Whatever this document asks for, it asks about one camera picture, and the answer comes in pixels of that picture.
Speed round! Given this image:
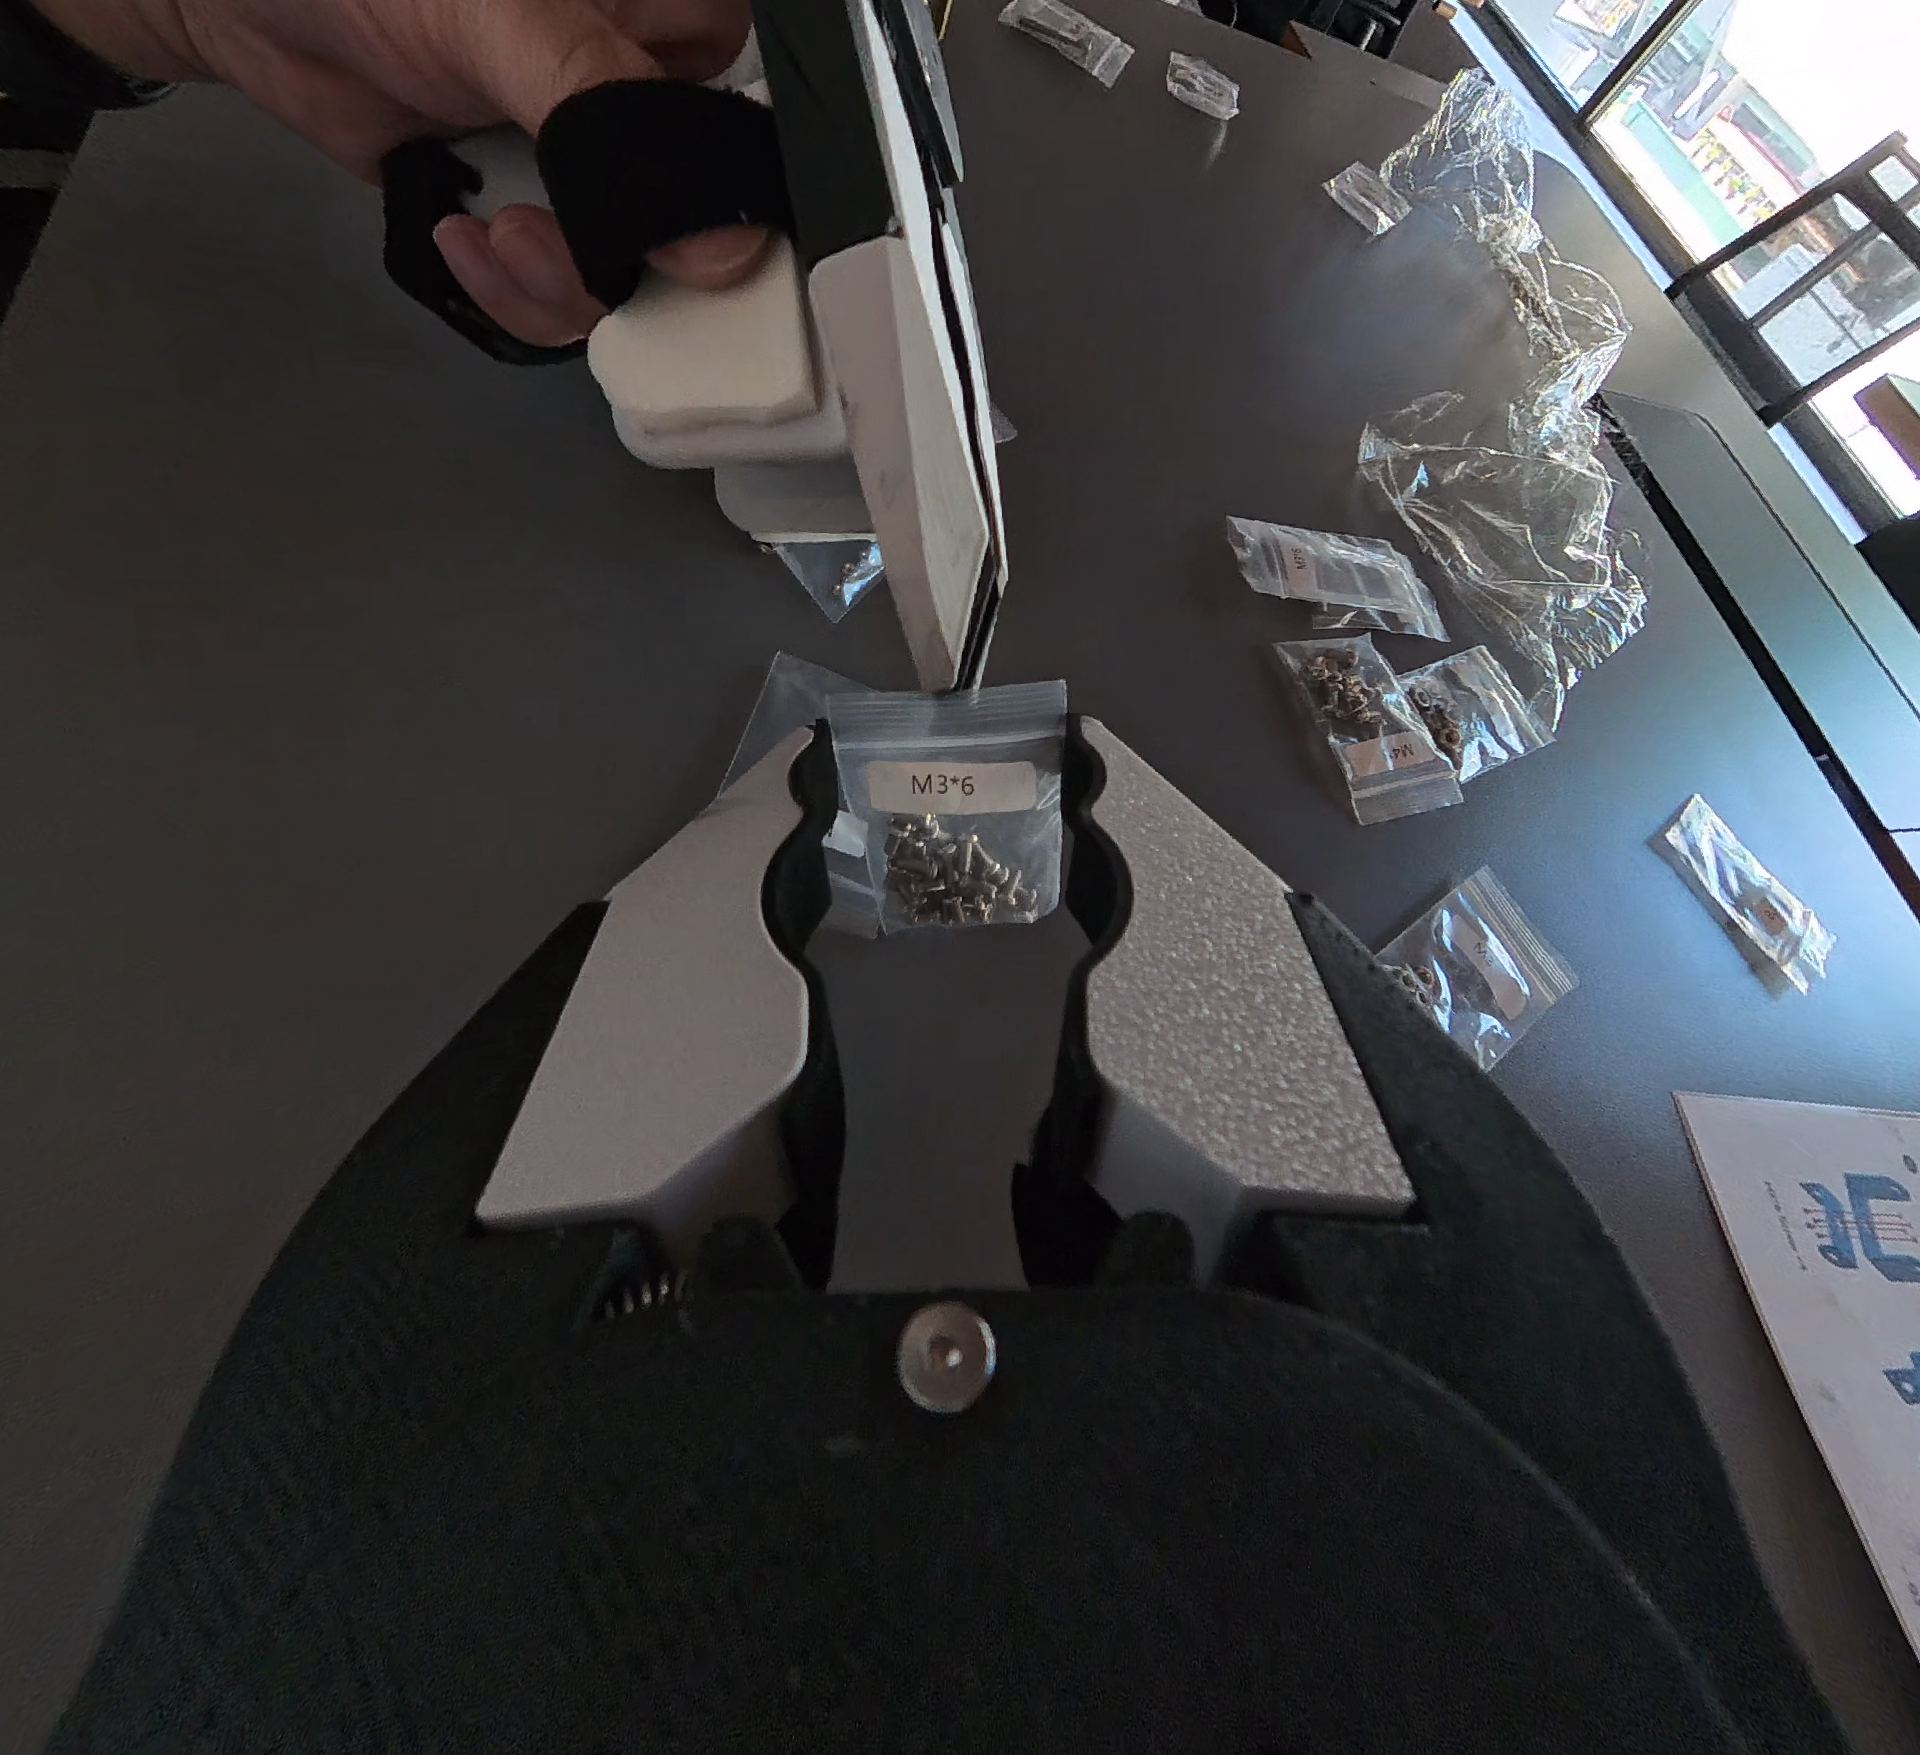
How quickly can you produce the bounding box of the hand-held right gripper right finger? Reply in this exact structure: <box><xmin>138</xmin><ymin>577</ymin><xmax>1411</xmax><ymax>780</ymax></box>
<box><xmin>1026</xmin><ymin>714</ymin><xmax>1421</xmax><ymax>1287</ymax></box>

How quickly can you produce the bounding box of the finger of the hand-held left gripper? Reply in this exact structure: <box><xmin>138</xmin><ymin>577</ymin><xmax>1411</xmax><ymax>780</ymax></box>
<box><xmin>914</xmin><ymin>187</ymin><xmax>1021</xmax><ymax>695</ymax></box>
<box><xmin>810</xmin><ymin>236</ymin><xmax>996</xmax><ymax>690</ymax></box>

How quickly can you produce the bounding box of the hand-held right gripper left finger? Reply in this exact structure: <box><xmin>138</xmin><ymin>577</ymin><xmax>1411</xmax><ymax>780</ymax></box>
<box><xmin>476</xmin><ymin>719</ymin><xmax>840</xmax><ymax>1287</ymax></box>

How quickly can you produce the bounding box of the clear bag of silver screws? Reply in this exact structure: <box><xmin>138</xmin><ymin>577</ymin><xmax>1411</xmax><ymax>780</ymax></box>
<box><xmin>821</xmin><ymin>678</ymin><xmax>1074</xmax><ymax>940</ymax></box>

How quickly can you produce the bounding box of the dark grey desk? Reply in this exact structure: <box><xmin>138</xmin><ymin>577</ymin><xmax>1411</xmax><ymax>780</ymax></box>
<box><xmin>0</xmin><ymin>0</ymin><xmax>1920</xmax><ymax>1755</ymax></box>

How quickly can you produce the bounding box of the crumpled clear plastic wrap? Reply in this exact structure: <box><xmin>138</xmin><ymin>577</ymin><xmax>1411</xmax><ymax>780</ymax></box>
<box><xmin>1380</xmin><ymin>68</ymin><xmax>1634</xmax><ymax>399</ymax></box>
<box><xmin>1358</xmin><ymin>383</ymin><xmax>1653</xmax><ymax>739</ymax></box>

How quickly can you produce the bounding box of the white printed instruction sheet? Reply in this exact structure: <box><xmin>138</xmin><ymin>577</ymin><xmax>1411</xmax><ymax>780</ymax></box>
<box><xmin>1671</xmin><ymin>1090</ymin><xmax>1920</xmax><ymax>1622</ymax></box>

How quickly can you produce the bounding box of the large glass window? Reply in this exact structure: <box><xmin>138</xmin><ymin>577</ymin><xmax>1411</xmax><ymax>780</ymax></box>
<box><xmin>1475</xmin><ymin>0</ymin><xmax>1920</xmax><ymax>540</ymax></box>

